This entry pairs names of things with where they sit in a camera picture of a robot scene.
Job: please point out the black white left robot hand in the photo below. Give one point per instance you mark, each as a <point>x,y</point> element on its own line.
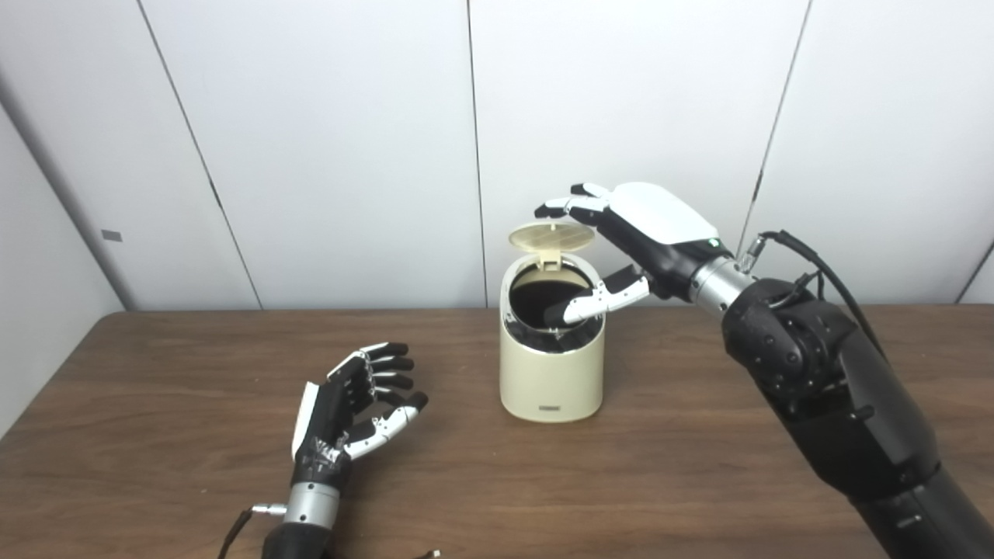
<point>322,435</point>

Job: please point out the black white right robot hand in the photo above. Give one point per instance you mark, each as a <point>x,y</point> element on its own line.
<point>660,225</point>

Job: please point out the cream round bin lid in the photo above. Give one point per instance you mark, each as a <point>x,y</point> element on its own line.
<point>550,235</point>

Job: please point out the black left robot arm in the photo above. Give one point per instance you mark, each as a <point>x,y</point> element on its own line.
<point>307,516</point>

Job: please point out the cream-colored bin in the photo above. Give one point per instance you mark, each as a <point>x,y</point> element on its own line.
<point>551,384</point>

